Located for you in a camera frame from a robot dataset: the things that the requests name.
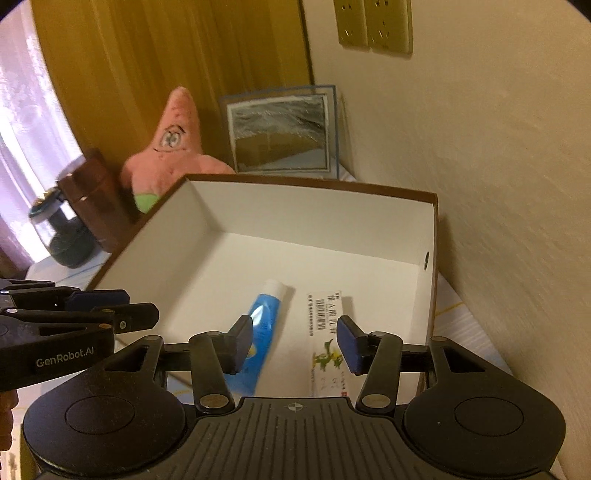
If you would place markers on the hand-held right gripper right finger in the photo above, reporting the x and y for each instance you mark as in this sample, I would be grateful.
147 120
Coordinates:
347 344

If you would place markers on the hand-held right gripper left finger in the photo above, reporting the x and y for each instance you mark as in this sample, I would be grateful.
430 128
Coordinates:
241 344

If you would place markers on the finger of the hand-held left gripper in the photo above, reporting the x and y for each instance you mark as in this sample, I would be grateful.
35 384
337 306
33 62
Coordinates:
136 316
94 299

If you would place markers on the white medicine box green print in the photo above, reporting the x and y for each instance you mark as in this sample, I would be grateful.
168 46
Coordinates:
325 341

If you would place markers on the blue toothpaste tube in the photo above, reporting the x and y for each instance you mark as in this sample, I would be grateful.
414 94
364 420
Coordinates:
263 323

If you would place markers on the white cardboard box brown outside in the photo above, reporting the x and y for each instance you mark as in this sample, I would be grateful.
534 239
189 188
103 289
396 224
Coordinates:
295 258

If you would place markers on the person's left hand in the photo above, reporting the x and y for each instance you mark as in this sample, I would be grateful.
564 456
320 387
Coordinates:
6 415

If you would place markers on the dark glass jar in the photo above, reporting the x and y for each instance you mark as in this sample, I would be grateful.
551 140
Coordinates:
69 242

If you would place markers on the brown wooden jar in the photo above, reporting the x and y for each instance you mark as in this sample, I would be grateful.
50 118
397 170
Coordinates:
99 198

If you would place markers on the pink starfish plush toy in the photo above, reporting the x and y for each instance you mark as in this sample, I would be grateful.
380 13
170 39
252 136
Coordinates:
173 152

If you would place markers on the sheer patterned curtain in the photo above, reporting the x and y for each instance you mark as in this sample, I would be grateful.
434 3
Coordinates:
23 120

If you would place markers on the yellow curtain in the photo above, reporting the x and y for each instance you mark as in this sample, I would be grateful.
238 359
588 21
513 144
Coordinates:
152 55

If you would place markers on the clear picture frame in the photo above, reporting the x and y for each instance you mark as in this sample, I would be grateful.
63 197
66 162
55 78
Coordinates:
279 129

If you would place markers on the beige wall socket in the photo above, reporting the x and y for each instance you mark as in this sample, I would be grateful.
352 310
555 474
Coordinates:
350 21
388 25

